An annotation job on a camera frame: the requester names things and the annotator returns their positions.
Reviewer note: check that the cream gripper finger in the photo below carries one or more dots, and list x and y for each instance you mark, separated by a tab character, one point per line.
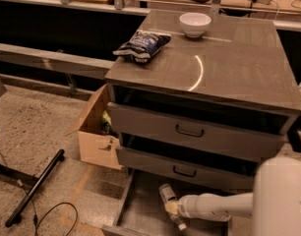
171	207

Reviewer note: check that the green packet in box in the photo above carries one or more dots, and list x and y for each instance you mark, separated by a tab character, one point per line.
106	123

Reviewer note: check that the grey drawer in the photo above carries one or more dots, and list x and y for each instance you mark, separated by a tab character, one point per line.
184	171
191	133
141	211

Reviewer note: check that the white ceramic bowl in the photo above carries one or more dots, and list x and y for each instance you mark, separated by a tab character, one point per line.
194	24

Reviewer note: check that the grey drawer cabinet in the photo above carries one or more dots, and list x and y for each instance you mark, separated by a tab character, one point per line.
236	75

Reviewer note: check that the grey middle drawer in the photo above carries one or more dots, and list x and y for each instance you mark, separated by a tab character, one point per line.
184	171

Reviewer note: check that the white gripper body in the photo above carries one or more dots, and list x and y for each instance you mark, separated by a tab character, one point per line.
192	206

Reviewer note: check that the black metal bar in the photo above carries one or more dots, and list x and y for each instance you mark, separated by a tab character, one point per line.
15	216

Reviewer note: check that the grey metal rail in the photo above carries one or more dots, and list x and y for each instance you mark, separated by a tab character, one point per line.
55	61

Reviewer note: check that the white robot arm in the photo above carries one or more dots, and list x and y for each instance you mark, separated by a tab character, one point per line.
274	205

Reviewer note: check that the grey top drawer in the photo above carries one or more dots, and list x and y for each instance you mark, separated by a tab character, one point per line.
191	133

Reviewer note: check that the cardboard box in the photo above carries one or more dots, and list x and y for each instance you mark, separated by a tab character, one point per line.
96	147

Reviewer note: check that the grey bottom drawer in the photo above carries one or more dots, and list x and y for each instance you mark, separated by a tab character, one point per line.
141	211

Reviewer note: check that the dark blue chip bag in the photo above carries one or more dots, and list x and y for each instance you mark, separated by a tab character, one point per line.
142	46

